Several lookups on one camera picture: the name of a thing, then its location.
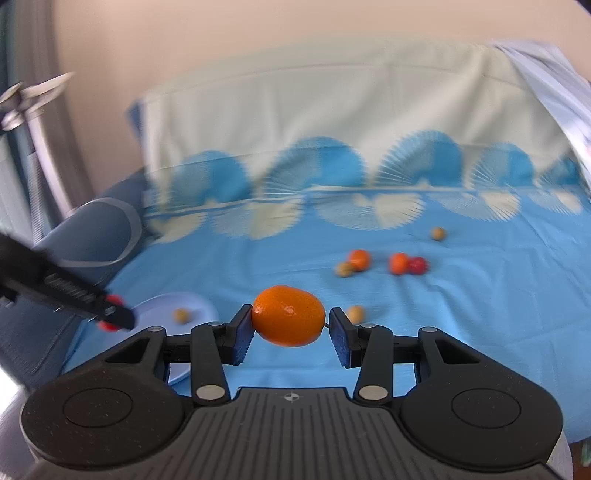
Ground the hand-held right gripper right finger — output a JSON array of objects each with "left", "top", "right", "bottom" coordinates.
[{"left": 328, "top": 308, "right": 482, "bottom": 402}]

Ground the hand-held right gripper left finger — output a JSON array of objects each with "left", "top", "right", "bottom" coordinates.
[{"left": 105, "top": 305, "right": 255, "bottom": 402}]

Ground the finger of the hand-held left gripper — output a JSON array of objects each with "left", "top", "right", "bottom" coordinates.
[{"left": 44, "top": 265, "right": 136, "bottom": 331}]

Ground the oblong orange kumquat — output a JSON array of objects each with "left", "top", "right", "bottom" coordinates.
[{"left": 252, "top": 285, "right": 326, "bottom": 348}]

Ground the light blue plate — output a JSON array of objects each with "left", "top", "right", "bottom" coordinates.
[{"left": 131, "top": 293, "right": 220, "bottom": 385}]

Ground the blue sofa armrest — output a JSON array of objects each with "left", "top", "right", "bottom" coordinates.
[{"left": 0, "top": 173, "right": 151, "bottom": 386}]

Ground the blue fan-print bed sheet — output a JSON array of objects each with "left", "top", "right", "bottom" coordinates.
[{"left": 62, "top": 39, "right": 591, "bottom": 444}]

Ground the garment steamer stand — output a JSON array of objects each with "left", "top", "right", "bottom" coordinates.
[{"left": 0, "top": 71, "right": 79, "bottom": 217}]

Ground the pale blue striped cloth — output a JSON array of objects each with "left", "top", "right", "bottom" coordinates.
[{"left": 493, "top": 41, "right": 591, "bottom": 185}]

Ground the white charging cable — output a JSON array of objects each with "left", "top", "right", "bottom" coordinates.
[{"left": 58, "top": 197, "right": 143, "bottom": 269}]

